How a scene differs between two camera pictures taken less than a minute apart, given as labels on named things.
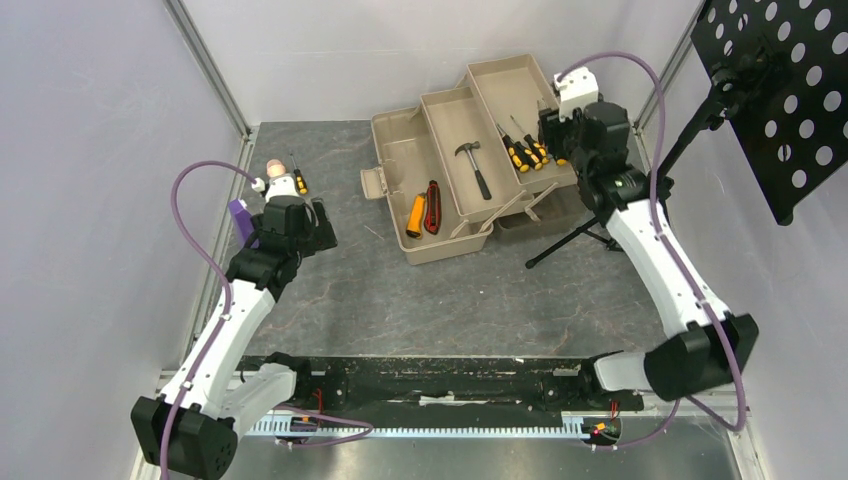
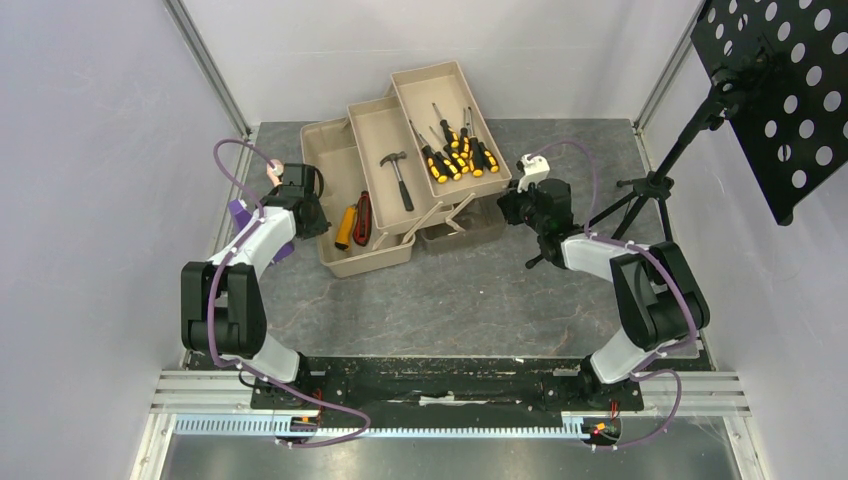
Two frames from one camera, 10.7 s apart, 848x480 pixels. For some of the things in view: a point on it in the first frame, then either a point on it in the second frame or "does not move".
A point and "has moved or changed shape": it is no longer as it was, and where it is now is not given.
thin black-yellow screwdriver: (539, 151) → (456, 159)
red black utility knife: (432, 218) → (363, 220)
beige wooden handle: (275, 167) does not move
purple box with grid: (242, 220) does not move
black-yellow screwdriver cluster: (532, 160) has moved or changed shape
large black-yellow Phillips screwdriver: (513, 151) → (432, 159)
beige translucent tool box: (466, 167) has moved or changed shape
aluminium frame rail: (210, 67) does not move
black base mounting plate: (354, 383) does not move
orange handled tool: (415, 216) → (345, 231)
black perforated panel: (781, 70) does not move
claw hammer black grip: (468, 147) → (404, 192)
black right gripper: (549, 130) → (515, 211)
